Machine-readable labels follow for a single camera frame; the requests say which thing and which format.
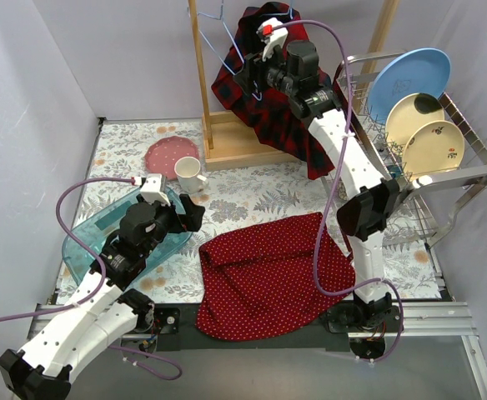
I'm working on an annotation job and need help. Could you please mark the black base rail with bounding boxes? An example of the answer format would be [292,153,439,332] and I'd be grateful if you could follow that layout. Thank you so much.
[118,299,403,353]

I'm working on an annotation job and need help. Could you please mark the blue wire hanger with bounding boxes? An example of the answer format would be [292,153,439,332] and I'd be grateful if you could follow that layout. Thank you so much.
[261,1,301,23]
[195,0,265,101]

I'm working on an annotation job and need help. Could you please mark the white mug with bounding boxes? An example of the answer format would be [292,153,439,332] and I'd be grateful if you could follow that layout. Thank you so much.
[174,156,208,194]

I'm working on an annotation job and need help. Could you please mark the pink dotted plate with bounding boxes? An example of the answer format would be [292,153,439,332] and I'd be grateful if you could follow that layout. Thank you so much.
[144,136,199,181]

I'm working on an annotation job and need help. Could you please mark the metal dish rack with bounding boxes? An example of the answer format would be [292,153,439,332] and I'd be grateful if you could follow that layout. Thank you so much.
[334,51,487,248]

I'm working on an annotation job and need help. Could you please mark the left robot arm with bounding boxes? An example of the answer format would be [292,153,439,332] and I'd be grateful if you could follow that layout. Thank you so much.
[0,194,205,399]

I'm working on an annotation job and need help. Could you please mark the teal plastic tray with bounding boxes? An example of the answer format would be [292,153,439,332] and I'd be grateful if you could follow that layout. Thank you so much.
[62,188,192,285]

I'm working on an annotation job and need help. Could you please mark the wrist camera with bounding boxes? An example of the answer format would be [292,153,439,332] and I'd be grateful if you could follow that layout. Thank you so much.
[140,173,170,206]
[257,17,289,62]

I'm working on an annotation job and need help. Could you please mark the blue plate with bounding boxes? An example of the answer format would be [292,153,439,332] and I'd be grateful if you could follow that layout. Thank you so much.
[367,47,451,123]

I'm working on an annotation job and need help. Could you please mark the cream plate black spot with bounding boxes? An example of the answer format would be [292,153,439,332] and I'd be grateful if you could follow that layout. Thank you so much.
[385,93,444,146]

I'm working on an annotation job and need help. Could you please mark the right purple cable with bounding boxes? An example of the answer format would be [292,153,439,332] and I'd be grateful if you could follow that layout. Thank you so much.
[274,19,405,363]

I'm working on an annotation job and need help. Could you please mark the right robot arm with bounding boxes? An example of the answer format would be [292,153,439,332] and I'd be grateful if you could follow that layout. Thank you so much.
[234,39,399,332]

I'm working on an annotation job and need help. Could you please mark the red polka dot cloth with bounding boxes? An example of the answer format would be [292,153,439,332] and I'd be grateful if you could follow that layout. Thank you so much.
[196,212,355,342]

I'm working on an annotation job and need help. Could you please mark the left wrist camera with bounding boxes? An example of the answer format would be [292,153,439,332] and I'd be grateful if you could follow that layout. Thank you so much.
[140,173,170,206]

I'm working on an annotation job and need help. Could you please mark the wooden hanger stand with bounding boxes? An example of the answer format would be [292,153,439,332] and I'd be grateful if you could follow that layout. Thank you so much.
[188,0,400,171]

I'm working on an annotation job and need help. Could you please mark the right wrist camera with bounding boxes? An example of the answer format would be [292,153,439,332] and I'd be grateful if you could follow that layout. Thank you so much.
[257,17,289,62]

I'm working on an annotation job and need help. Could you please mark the blue white cup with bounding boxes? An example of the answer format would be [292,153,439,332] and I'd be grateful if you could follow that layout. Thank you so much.
[386,165,403,178]

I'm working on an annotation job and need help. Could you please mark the cream plate with flower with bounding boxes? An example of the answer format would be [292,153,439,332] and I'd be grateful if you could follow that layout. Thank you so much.
[402,120,465,179]

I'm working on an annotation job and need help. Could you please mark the red plaid skirt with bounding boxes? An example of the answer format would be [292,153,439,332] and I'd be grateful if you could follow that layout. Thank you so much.
[211,5,334,180]

